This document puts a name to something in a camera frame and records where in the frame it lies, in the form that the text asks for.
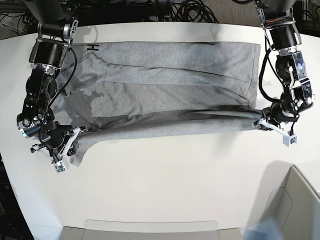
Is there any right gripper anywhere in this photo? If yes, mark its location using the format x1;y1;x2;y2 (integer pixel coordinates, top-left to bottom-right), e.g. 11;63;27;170
30;124;87;163

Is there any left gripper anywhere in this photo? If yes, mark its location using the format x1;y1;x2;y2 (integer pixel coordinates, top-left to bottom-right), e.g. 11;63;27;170
252;103;299;136

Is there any grey T-shirt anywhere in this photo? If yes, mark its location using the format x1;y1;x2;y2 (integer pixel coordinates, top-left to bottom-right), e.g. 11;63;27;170
51;41;261;166

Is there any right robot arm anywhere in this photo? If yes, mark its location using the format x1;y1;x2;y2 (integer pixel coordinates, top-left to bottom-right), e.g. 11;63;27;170
16;0;81;164

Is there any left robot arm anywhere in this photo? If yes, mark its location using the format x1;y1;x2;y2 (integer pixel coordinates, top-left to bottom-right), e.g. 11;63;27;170
254;0;315;143

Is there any grey plastic bin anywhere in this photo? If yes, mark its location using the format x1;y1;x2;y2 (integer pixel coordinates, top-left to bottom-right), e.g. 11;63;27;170
243;165;320;240

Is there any grey tray front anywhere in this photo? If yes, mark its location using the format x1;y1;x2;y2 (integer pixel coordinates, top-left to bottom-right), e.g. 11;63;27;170
59;219;243;240

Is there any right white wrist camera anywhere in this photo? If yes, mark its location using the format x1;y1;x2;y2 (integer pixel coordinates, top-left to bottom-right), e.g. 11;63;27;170
51;160;68;174

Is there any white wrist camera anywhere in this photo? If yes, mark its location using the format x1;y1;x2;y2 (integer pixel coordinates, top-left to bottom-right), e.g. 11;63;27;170
282;134;298;147
51;160;68;174

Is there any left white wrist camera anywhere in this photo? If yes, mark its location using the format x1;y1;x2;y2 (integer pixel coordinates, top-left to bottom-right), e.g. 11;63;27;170
282;134;298;147

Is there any coiled black cable bundle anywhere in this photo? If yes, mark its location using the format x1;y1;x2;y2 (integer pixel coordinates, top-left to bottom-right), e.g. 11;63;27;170
172;0;221;25

